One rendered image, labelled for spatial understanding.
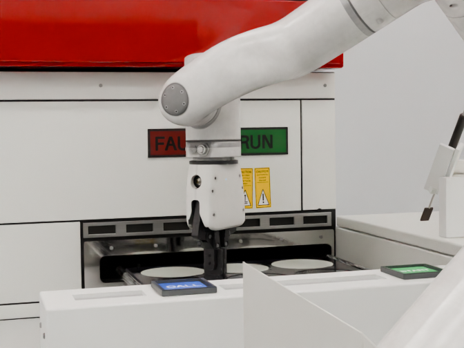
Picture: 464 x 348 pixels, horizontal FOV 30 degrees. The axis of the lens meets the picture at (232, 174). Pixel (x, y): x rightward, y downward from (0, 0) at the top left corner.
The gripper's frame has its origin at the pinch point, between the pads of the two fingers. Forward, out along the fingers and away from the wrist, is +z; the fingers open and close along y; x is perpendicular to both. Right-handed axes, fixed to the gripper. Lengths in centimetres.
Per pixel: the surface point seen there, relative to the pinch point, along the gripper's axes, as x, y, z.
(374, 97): 54, 187, -31
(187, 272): 4.8, -0.7, 2.0
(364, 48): 57, 184, -49
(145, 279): 6.7, -8.9, 2.0
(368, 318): -37.9, -28.6, -0.7
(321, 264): -10.0, 16.2, 2.0
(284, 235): -0.3, 21.5, -1.5
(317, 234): -4.3, 26.2, -1.4
